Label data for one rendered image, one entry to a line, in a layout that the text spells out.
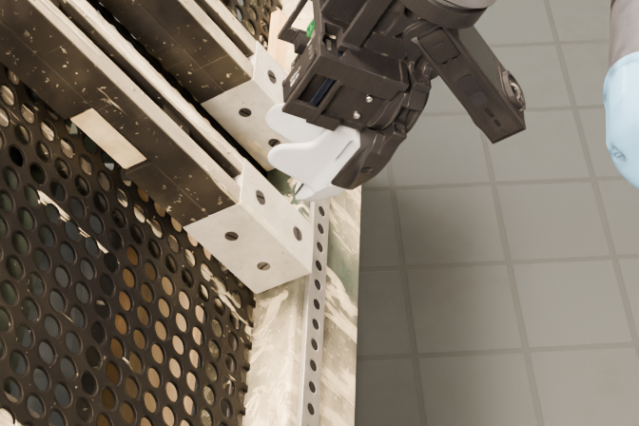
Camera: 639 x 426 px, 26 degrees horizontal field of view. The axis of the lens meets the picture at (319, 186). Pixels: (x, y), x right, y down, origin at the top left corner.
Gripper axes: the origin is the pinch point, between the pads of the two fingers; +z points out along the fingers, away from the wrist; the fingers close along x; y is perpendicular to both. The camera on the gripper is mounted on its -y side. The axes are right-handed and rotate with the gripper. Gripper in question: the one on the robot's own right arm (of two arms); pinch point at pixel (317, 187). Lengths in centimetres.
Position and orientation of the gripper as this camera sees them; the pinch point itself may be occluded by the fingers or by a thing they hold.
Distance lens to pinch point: 95.5
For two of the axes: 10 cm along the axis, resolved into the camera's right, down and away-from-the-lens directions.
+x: 0.6, 7.4, -6.7
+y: -8.9, -2.7, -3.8
